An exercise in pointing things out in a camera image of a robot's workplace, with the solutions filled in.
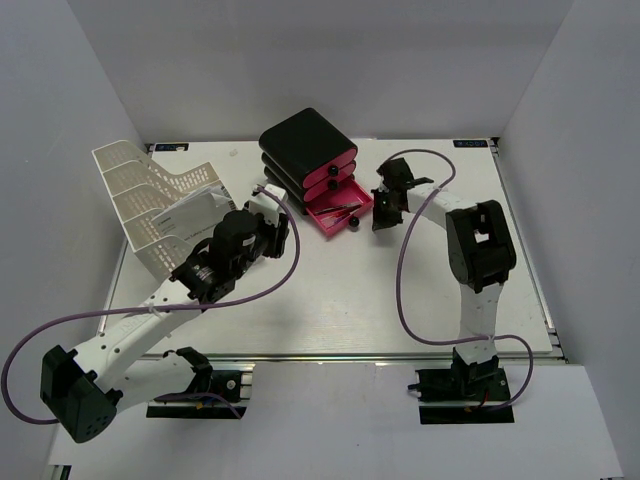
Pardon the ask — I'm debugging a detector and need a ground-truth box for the orange capped dark pen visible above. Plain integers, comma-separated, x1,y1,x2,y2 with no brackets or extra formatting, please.
314,202,362,216

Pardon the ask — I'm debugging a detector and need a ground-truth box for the purple capped clear pen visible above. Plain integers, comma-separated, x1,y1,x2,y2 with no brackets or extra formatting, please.
321,210,352,228

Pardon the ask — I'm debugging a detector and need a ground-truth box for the white Canon safety booklet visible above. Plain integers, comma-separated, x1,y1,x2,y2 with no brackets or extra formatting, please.
151,182,237,246

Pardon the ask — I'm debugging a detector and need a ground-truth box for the black pink drawer organizer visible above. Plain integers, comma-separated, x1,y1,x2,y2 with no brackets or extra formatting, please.
258,107,373,237

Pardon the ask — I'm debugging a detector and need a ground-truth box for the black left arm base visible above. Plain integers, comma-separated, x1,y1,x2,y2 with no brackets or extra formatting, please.
146,347,252,420

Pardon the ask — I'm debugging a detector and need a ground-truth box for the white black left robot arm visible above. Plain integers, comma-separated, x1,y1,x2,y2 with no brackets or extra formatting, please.
40,207,291,443

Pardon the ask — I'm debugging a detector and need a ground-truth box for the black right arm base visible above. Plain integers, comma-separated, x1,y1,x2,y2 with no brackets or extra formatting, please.
407,354,515,425

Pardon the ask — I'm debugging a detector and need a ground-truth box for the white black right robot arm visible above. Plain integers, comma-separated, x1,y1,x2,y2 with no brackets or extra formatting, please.
372,157,516,399

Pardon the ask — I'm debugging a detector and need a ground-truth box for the white perforated file tray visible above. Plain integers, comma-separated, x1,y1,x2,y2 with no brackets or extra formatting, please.
92,140,237,282

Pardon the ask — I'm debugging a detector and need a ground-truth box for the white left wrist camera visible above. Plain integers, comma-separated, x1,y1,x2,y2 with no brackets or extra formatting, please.
246,184,287,227

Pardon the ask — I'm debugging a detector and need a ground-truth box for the aluminium table edge rail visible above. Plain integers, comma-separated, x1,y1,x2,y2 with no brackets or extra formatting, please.
138,347,566,363

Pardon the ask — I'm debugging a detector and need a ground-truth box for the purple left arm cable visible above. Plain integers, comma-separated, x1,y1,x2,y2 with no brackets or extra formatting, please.
2,185,302,425

